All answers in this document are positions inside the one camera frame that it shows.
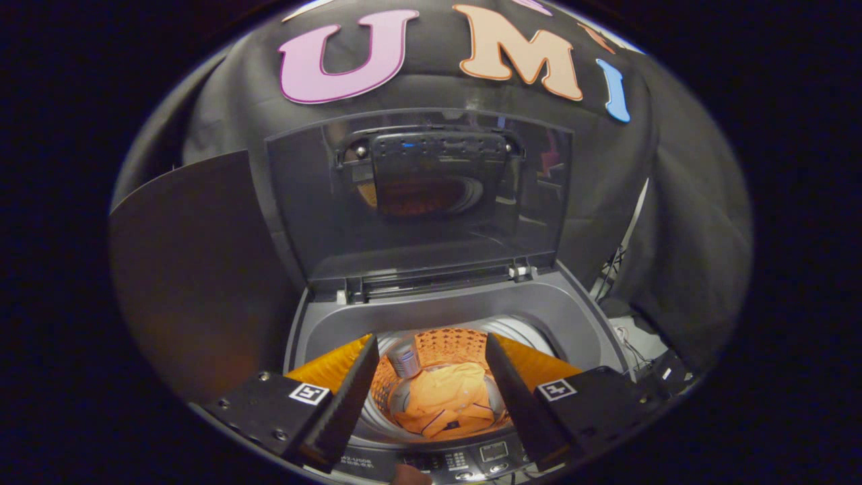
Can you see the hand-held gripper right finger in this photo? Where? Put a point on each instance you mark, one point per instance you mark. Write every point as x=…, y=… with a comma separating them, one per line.
x=518, y=404

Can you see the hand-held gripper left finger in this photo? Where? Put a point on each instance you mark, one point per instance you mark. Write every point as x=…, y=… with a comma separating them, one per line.
x=347, y=401

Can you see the orange button shirt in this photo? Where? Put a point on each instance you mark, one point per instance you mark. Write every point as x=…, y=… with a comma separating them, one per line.
x=448, y=397

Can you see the grey washing machine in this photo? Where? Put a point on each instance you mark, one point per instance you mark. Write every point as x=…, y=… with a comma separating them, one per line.
x=539, y=310

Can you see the black metal stand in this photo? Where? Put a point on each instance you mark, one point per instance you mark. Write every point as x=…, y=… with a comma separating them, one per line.
x=623, y=249

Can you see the grey cabinet with black sides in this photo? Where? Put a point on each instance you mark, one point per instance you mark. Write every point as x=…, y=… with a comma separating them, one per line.
x=195, y=269

